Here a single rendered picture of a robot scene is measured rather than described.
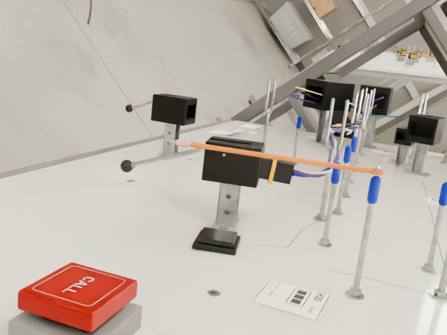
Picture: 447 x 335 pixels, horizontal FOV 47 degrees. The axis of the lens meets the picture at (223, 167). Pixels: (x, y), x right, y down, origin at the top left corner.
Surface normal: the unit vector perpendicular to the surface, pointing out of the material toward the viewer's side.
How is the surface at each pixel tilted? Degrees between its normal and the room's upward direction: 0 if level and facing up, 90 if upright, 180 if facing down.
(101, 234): 50
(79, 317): 90
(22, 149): 0
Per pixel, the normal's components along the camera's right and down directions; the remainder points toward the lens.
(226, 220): -0.15, 0.20
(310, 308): 0.11, -0.97
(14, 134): 0.79, -0.47
